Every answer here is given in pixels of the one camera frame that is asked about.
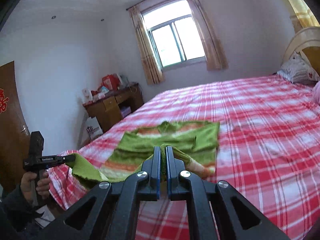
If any red box on desk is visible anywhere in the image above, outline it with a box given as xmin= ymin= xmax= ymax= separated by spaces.
xmin=102 ymin=74 xmax=118 ymax=91

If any pink tissue box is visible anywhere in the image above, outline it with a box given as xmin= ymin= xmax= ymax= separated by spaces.
xmin=92 ymin=91 xmax=106 ymax=102

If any bed with red plaid sheet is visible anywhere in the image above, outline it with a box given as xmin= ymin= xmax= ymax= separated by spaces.
xmin=47 ymin=74 xmax=320 ymax=240

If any person's left forearm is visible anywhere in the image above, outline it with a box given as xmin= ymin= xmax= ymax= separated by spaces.
xmin=0 ymin=187 xmax=42 ymax=233

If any brown wooden door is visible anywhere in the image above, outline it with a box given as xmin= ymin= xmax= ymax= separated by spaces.
xmin=0 ymin=60 xmax=32 ymax=193

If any cream wooden headboard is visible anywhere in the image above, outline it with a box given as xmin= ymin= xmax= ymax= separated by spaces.
xmin=282 ymin=26 xmax=320 ymax=81

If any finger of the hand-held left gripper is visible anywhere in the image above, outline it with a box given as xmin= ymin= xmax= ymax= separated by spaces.
xmin=56 ymin=154 xmax=76 ymax=166

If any white paper bag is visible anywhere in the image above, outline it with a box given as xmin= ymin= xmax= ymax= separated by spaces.
xmin=83 ymin=116 xmax=104 ymax=141

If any white printed card box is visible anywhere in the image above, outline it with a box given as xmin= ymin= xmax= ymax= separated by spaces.
xmin=82 ymin=88 xmax=92 ymax=104

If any yellow curtain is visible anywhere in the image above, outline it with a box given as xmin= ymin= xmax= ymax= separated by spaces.
xmin=274 ymin=0 xmax=320 ymax=33

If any striped floral pillow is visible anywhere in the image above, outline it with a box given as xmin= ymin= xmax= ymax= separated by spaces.
xmin=277 ymin=52 xmax=320 ymax=85

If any person's left hand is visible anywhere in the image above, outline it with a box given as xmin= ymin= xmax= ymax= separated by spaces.
xmin=20 ymin=171 xmax=52 ymax=202

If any red paper door decoration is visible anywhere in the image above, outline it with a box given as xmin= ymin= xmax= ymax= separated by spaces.
xmin=0 ymin=88 xmax=8 ymax=113

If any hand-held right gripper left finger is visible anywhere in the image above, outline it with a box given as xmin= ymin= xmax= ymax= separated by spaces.
xmin=41 ymin=146 xmax=162 ymax=240

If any brown wooden desk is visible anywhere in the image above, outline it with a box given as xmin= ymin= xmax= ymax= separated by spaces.
xmin=83 ymin=82 xmax=144 ymax=133

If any green striped knit sweater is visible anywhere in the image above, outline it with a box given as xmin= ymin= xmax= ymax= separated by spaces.
xmin=66 ymin=121 xmax=221 ymax=189

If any beige floral curtain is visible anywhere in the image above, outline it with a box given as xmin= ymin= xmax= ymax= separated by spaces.
xmin=128 ymin=5 xmax=166 ymax=86
xmin=181 ymin=0 xmax=229 ymax=71

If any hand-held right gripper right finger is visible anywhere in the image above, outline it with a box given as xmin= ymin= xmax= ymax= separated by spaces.
xmin=166 ymin=146 xmax=291 ymax=240

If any pink quilt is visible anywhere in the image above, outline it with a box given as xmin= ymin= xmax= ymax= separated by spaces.
xmin=312 ymin=81 xmax=320 ymax=101

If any sliding glass window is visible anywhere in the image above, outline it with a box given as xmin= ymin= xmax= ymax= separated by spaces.
xmin=140 ymin=0 xmax=207 ymax=69

